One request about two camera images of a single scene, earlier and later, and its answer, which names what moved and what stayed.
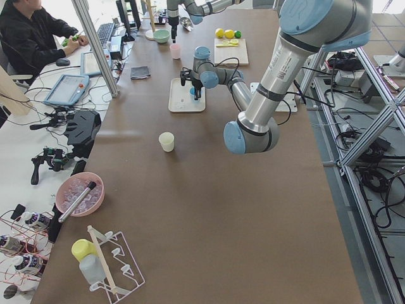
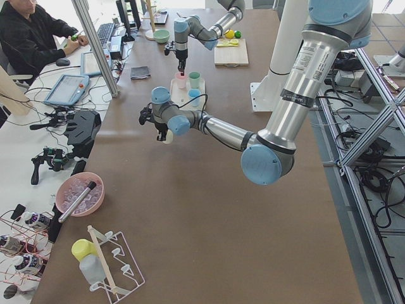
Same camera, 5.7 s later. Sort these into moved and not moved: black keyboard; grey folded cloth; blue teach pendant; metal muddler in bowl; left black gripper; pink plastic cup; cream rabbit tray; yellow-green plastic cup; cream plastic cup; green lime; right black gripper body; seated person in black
Moved: pink plastic cup; left black gripper; right black gripper body; cream plastic cup
Not moved: cream rabbit tray; metal muddler in bowl; black keyboard; grey folded cloth; seated person in black; green lime; blue teach pendant; yellow-green plastic cup
